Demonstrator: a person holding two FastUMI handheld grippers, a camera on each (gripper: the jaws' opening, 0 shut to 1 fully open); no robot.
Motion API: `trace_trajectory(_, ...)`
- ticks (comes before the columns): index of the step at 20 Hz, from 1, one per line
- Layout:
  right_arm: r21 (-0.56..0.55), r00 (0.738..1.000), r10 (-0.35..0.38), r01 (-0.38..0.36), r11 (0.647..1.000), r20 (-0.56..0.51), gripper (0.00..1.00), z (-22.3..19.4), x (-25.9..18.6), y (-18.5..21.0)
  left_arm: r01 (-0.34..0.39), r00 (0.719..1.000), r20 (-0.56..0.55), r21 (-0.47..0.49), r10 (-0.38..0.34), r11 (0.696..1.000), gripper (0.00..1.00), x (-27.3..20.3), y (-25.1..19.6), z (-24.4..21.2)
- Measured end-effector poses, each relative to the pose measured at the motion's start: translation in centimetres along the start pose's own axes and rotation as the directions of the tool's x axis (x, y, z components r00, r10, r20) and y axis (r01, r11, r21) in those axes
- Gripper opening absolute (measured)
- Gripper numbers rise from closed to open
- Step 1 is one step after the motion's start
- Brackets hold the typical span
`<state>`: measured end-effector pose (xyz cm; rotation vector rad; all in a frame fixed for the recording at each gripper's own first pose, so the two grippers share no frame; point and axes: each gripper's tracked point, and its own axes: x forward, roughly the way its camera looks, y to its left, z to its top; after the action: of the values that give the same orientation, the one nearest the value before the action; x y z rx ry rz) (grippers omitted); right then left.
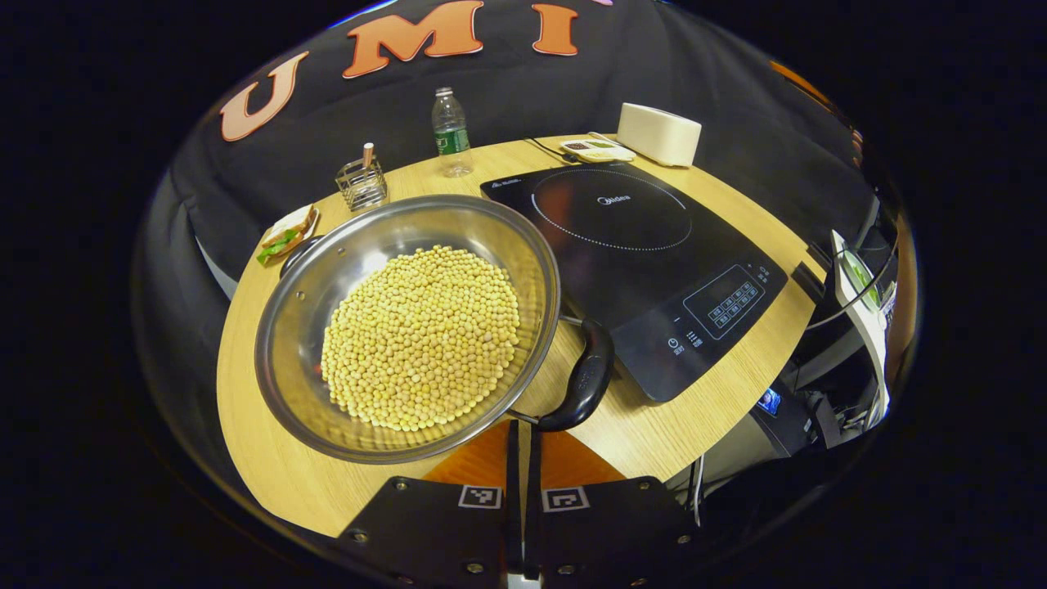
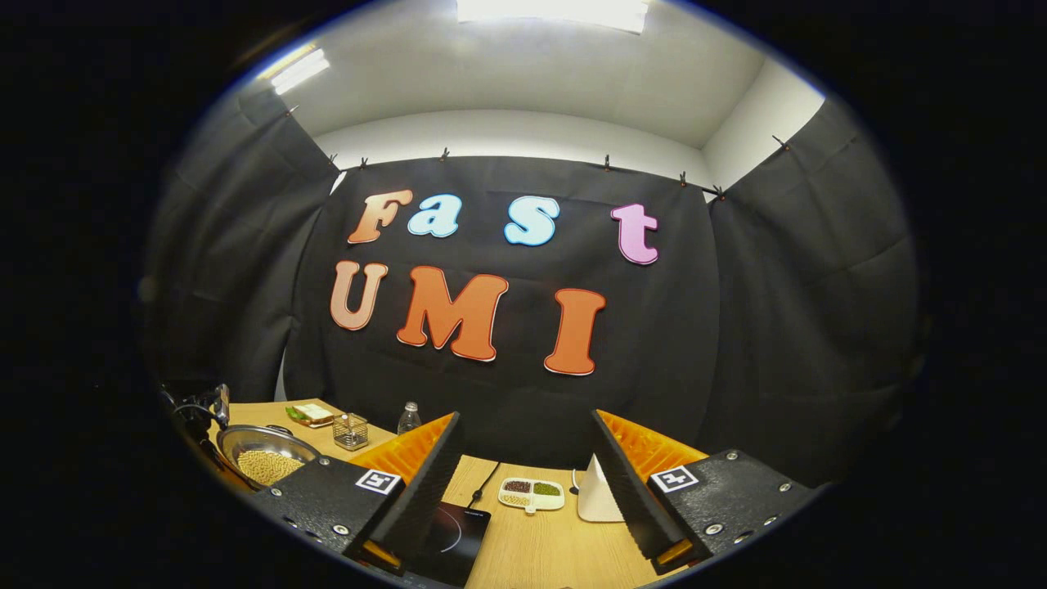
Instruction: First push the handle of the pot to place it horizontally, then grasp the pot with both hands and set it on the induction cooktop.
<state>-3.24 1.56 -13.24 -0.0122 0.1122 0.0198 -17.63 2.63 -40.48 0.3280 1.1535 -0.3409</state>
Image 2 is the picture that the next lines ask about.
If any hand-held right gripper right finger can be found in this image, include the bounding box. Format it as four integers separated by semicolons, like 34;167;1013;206
591;409;819;576

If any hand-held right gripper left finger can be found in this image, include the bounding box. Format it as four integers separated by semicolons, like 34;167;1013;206
249;411;465;573

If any steel pot with black handle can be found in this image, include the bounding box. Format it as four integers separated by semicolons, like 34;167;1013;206
217;424;321;490

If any black induction cooktop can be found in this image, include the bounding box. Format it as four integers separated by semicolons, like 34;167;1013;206
405;501;492;587

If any white toaster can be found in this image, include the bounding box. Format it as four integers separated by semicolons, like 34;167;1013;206
577;454;627;523

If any pile of yellow soybeans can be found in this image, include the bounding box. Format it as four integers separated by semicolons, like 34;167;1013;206
237;450;305;485

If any white divided dish of beans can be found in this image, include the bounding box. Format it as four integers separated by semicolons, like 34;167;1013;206
498;478;565;515

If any sandwich on white plate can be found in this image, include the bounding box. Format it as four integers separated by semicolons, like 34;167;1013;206
285;403;336;429

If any black backdrop cloth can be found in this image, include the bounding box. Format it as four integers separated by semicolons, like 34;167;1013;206
139;86;921;492

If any row of black clips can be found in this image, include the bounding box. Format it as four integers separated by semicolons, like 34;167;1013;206
285;105;793;201

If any small ceiling light panel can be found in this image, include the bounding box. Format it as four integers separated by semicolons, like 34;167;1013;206
270;47;330;95

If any large ceiling light panel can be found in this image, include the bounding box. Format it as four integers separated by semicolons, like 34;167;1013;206
456;0;649;34

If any black power cable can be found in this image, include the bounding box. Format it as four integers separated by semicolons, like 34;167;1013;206
469;462;501;506

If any wire mesh basket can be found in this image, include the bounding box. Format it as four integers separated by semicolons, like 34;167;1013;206
333;412;370;452

